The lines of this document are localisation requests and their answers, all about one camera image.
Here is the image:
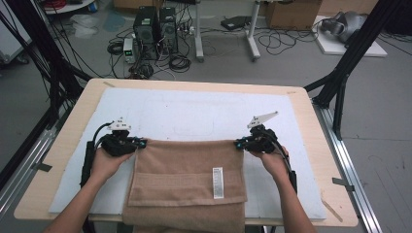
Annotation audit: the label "black metal frame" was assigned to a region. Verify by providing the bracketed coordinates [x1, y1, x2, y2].
[303, 0, 410, 141]
[5, 0, 93, 131]

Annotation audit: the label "white power supply unit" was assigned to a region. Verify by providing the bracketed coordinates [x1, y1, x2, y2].
[122, 37, 137, 64]

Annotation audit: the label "white grid mat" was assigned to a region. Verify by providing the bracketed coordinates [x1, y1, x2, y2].
[48, 86, 327, 221]

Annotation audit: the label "grey tape piece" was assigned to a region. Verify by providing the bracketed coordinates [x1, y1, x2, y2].
[31, 162, 53, 173]
[331, 177, 356, 193]

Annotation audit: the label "person's right hand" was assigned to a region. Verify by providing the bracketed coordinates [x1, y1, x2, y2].
[250, 145, 291, 184]

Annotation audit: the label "white floor board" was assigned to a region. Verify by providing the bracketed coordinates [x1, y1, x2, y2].
[312, 15, 389, 58]

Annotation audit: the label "grey rounded device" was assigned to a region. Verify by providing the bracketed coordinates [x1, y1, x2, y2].
[320, 11, 369, 44]

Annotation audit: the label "coiled black cable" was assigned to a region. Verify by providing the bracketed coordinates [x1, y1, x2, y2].
[167, 54, 192, 74]

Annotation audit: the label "loose black floor cable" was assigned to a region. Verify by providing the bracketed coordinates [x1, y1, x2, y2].
[257, 28, 319, 56]

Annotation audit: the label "cardboard box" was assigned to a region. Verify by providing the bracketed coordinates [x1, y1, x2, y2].
[265, 0, 324, 31]

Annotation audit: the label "round white table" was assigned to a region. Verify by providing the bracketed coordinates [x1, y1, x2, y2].
[41, 0, 97, 16]

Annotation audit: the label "long tan tape strip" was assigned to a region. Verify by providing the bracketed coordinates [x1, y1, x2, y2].
[320, 198, 344, 223]

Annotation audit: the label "person's left hand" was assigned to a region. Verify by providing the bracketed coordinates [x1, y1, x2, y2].
[90, 147, 136, 186]

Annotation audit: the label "large black computer tower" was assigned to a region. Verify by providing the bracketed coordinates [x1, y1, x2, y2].
[132, 6, 160, 61]

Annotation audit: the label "slim black computer tower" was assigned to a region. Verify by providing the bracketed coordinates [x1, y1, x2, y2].
[158, 7, 180, 54]

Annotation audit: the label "black flat device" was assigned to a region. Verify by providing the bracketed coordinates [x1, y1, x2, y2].
[220, 15, 254, 32]

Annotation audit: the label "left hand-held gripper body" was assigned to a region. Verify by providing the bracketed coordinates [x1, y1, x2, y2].
[100, 117, 141, 158]

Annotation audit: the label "white desk frame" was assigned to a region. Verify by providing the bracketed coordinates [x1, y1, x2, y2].
[193, 0, 262, 63]

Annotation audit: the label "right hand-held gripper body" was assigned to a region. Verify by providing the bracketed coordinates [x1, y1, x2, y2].
[244, 111, 280, 154]

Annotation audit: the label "aluminium rail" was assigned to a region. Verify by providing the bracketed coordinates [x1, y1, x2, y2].
[0, 126, 60, 221]
[311, 99, 384, 233]

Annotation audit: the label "brown towel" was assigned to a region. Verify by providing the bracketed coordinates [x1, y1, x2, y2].
[121, 138, 249, 233]

